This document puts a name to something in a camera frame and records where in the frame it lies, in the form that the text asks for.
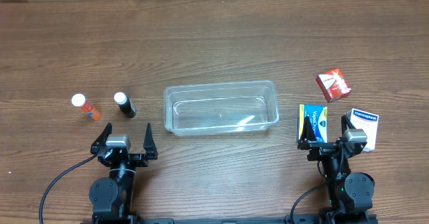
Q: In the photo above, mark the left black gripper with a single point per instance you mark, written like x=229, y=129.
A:
x=124, y=157

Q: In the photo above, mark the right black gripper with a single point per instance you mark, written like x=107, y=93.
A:
x=328, y=148

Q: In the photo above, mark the blue yellow VapoDrops box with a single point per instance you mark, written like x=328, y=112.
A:
x=318, y=121

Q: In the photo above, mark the white Hansaplast plaster box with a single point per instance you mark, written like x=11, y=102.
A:
x=368, y=122

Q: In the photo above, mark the black bottle white cap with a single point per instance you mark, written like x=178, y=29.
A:
x=125, y=104

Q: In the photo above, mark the orange tube white cap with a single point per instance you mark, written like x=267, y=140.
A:
x=79, y=100

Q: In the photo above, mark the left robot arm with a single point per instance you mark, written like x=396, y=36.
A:
x=112, y=196

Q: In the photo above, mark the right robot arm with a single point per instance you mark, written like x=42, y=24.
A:
x=350, y=193

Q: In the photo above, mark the clear plastic container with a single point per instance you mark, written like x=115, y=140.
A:
x=217, y=108

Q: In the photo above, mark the red white carton box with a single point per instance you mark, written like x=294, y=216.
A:
x=333, y=85

